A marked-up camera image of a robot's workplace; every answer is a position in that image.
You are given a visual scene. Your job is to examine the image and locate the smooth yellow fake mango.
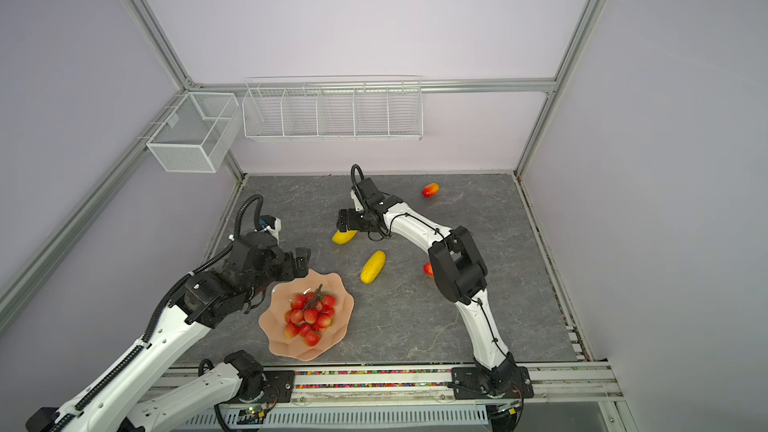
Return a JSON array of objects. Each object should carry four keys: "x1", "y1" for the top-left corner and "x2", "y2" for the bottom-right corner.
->
[{"x1": 332, "y1": 230, "x2": 357, "y2": 245}]

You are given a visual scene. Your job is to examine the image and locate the red fake strawberry bunch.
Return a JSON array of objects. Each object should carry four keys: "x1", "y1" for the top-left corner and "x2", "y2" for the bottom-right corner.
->
[{"x1": 283, "y1": 285, "x2": 337, "y2": 347}]

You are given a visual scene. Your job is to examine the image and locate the bumpy yellow fake fruit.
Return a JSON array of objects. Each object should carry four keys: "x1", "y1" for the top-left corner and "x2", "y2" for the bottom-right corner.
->
[{"x1": 360, "y1": 250, "x2": 387, "y2": 284}]

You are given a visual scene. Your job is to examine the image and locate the pink wavy fruit bowl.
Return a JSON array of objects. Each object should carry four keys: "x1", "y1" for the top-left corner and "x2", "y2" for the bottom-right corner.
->
[{"x1": 259, "y1": 271, "x2": 354, "y2": 361}]

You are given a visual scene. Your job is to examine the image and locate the red yellow fake mango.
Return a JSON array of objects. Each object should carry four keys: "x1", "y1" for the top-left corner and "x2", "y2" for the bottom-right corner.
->
[{"x1": 422, "y1": 183, "x2": 440, "y2": 198}]

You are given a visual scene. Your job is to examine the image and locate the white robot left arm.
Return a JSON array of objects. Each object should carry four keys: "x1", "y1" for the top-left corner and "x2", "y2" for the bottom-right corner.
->
[{"x1": 25, "y1": 194, "x2": 311, "y2": 431}]

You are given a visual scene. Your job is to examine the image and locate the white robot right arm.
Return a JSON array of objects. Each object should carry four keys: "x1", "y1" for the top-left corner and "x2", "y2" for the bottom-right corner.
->
[{"x1": 337, "y1": 164, "x2": 534, "y2": 401}]

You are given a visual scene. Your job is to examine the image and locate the white mesh box basket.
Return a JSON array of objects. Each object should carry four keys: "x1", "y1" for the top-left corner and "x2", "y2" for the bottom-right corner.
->
[{"x1": 147, "y1": 92, "x2": 243, "y2": 173}]

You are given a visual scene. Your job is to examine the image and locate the white vent grille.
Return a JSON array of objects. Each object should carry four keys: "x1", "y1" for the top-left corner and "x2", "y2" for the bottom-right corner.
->
[{"x1": 173, "y1": 405, "x2": 493, "y2": 431}]

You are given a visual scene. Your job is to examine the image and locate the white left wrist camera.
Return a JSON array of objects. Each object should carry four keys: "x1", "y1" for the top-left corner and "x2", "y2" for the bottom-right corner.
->
[{"x1": 257, "y1": 215, "x2": 282, "y2": 242}]

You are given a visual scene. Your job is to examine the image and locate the white wire wall basket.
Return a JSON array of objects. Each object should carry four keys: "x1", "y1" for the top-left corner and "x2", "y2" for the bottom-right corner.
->
[{"x1": 241, "y1": 75, "x2": 424, "y2": 141}]

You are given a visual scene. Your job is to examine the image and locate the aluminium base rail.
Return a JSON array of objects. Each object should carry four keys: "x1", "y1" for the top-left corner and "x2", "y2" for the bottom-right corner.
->
[{"x1": 149, "y1": 361, "x2": 625, "y2": 406}]

